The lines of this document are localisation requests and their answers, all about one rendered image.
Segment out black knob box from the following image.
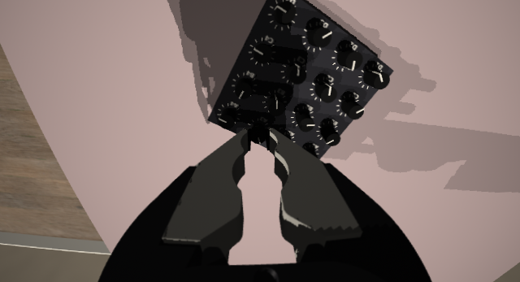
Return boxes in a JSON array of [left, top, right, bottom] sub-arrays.
[[208, 0, 394, 159]]

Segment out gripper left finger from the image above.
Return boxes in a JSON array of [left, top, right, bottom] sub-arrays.
[[98, 128, 251, 282]]

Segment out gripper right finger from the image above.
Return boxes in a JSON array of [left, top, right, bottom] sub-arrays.
[[265, 127, 432, 282]]

